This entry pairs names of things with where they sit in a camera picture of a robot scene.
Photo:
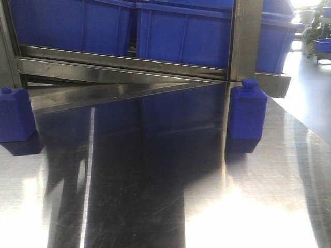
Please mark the blue bottle-shaped part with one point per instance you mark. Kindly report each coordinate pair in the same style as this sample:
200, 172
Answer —
19, 133
246, 117

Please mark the distant blue bin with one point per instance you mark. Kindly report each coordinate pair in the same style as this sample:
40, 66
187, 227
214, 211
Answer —
323, 45

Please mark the blue plastic bin right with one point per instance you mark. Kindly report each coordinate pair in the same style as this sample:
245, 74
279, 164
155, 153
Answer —
277, 33

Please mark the blue plastic bin middle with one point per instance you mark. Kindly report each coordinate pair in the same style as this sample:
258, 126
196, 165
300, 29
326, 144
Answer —
189, 35

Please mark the stainless steel shelf rack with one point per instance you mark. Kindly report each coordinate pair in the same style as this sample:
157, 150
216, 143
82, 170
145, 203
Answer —
71, 79

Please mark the blue plastic bin left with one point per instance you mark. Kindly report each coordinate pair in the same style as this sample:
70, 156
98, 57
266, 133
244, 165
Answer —
93, 26

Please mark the blue plastic bin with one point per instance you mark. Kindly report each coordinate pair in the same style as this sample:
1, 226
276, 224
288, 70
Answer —
189, 35
277, 33
93, 26

